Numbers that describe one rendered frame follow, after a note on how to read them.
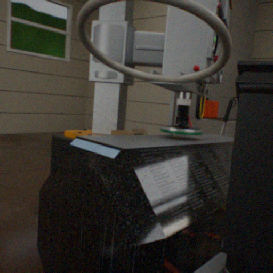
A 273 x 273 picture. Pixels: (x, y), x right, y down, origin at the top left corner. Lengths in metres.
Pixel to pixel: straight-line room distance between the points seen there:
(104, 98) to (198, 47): 0.90
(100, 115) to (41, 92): 6.16
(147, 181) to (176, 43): 0.75
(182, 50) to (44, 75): 6.99
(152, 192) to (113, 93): 1.22
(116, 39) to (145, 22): 5.93
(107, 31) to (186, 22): 0.74
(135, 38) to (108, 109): 0.52
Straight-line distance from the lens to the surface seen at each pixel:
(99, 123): 2.28
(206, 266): 0.44
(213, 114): 4.86
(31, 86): 8.22
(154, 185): 1.16
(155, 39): 2.26
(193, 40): 1.60
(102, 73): 2.21
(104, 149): 1.25
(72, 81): 8.94
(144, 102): 7.80
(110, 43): 2.20
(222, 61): 1.05
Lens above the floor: 1.05
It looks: 7 degrees down
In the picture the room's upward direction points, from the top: 5 degrees clockwise
